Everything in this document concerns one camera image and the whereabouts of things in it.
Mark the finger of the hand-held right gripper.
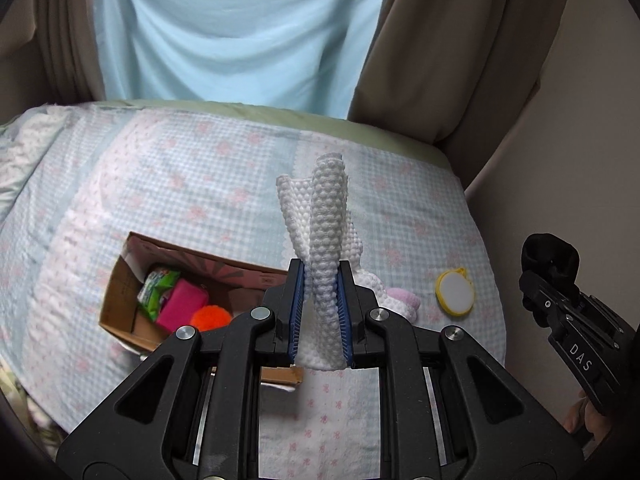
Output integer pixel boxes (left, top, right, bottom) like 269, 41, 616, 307
562, 280, 625, 333
518, 270, 568, 335

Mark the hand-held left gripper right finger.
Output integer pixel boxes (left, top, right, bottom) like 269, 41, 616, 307
336, 258, 586, 480

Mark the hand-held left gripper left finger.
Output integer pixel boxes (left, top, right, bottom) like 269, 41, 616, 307
56, 257, 306, 480

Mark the black sock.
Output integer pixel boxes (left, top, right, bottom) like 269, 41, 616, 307
520, 232, 582, 306

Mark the white textured cloth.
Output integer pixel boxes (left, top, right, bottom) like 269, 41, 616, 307
276, 151, 367, 372

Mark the orange pom-pom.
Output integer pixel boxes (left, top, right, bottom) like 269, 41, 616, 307
189, 305, 234, 333

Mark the pink pouch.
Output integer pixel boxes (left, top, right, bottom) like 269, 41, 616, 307
155, 280, 210, 332

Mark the green tissue packet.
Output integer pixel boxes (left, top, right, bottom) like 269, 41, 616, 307
137, 268, 182, 321

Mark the cardboard box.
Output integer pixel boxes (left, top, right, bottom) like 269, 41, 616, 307
98, 231, 305, 392

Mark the person's right hand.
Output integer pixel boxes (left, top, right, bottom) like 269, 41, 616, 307
562, 396, 610, 437

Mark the yellow round compact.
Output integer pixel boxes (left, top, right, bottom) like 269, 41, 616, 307
433, 268, 475, 317

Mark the brown curtain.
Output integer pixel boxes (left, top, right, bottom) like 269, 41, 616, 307
31, 0, 107, 107
347, 0, 574, 147

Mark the light blue hanging cloth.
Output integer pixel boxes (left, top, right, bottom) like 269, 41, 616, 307
92, 0, 394, 121

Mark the patterned pillow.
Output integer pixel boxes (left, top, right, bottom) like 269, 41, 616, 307
0, 357, 68, 453

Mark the white crumpled quilt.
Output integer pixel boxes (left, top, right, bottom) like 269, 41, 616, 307
0, 107, 68, 223

